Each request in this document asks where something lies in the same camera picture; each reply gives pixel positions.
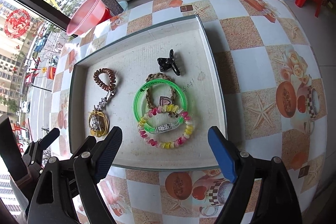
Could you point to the pink plastic basin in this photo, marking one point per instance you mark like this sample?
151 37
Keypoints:
87 16

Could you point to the green translucent bangle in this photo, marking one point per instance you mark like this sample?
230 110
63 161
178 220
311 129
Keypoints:
142 114

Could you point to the person left hand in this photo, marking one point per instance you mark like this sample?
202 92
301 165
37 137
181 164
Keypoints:
24 184

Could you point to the green shallow tray box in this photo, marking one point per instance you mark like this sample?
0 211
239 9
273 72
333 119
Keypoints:
134 62

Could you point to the checkered patterned tablecloth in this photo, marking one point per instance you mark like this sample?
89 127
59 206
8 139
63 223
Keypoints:
257 45

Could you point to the black claw hair clip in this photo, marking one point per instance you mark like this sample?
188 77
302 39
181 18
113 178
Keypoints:
168 63

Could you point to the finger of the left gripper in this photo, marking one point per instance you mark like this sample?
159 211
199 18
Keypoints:
46 141
87 146

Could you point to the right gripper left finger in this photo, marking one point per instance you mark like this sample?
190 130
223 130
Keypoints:
92 166

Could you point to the red paper window decoration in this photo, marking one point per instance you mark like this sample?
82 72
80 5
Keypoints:
17 23

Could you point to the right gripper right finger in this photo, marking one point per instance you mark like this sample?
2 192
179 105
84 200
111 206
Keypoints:
235 165

